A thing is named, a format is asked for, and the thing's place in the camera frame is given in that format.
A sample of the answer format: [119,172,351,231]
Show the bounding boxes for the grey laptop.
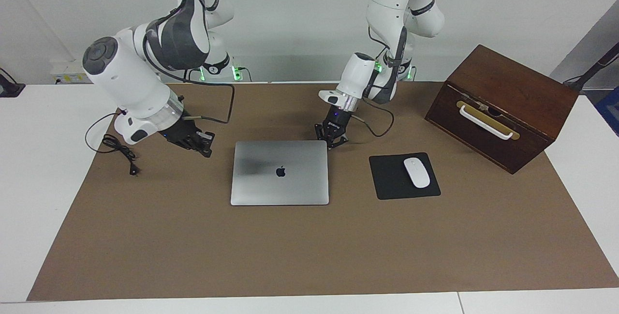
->
[230,140,330,206]

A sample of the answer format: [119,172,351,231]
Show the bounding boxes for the black mouse pad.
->
[368,152,442,200]

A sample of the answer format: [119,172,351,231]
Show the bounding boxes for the white computer mouse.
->
[403,157,431,189]

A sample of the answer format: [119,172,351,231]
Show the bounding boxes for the brown table mat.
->
[27,82,619,301]

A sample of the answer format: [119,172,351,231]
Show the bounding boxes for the dark brown wooden box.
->
[425,45,579,175]

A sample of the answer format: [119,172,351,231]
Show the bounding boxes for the black stand pole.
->
[563,42,619,93]

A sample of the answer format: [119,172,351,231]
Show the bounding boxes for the blue crate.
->
[596,87,619,136]

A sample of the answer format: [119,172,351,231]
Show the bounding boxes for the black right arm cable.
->
[143,0,236,125]

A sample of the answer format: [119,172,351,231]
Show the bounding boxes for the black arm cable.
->
[143,0,236,125]
[354,24,395,138]

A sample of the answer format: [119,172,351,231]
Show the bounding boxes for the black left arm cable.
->
[354,24,395,138]

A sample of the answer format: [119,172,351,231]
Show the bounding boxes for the black lamp power cable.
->
[85,112,142,177]

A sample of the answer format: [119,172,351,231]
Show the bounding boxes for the white wall power strip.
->
[50,60,92,85]

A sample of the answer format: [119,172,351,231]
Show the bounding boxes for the white box handle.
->
[458,105,514,140]

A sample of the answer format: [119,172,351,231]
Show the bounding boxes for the gold handle plate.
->
[456,101,520,141]

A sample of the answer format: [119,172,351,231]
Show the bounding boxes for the black clamp mount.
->
[0,68,26,98]

